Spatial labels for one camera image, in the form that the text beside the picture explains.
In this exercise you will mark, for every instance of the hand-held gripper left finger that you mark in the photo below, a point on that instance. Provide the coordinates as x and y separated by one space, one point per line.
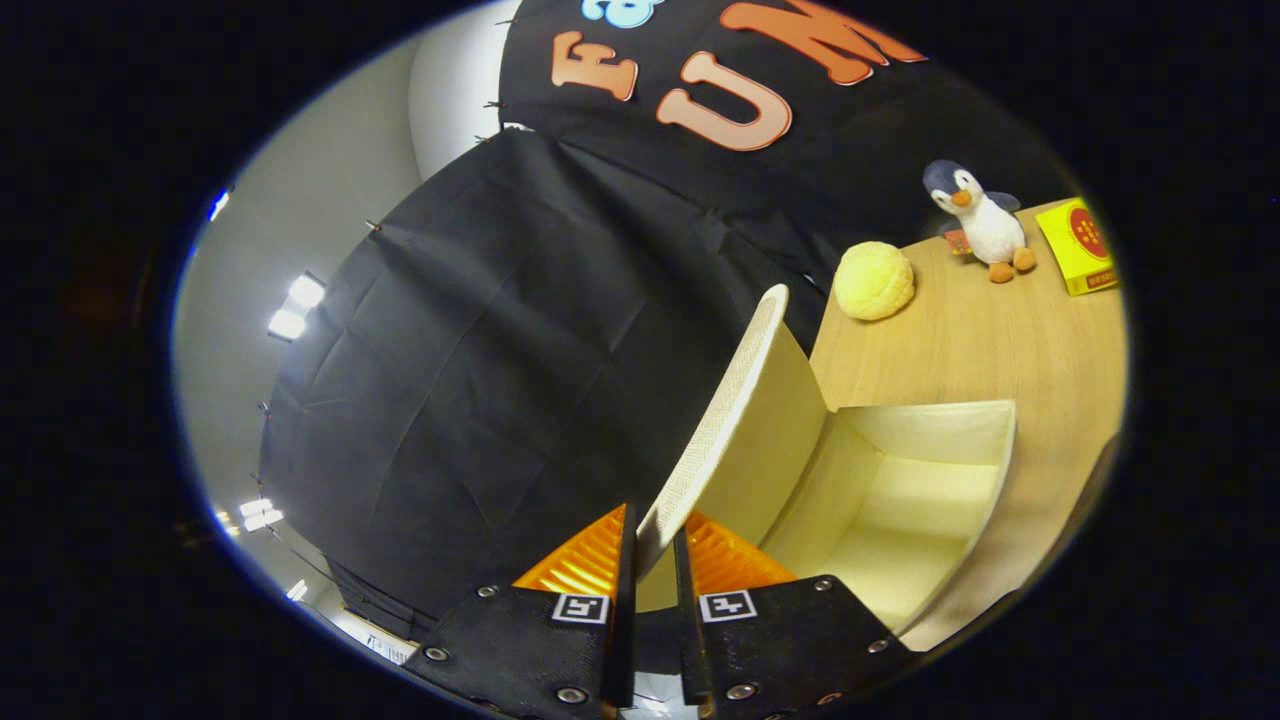
625 620

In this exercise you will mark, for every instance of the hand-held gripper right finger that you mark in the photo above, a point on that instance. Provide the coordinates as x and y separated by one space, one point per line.
688 640

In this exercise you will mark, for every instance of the cream fabric storage box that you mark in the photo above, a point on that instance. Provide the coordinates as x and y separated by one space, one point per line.
900 500

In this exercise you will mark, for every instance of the black backdrop cloth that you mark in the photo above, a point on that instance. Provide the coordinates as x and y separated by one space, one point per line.
500 350

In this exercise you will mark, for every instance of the yellow round plush bun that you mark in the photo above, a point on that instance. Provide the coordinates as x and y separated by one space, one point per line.
873 282

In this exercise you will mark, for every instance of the ceiling light panel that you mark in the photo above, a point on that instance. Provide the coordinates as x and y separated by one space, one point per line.
295 305

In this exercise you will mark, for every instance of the blue white penguin plush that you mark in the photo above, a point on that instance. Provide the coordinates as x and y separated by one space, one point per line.
990 235

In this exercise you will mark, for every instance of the yellow book with red circle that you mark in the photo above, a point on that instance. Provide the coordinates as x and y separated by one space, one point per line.
1075 245

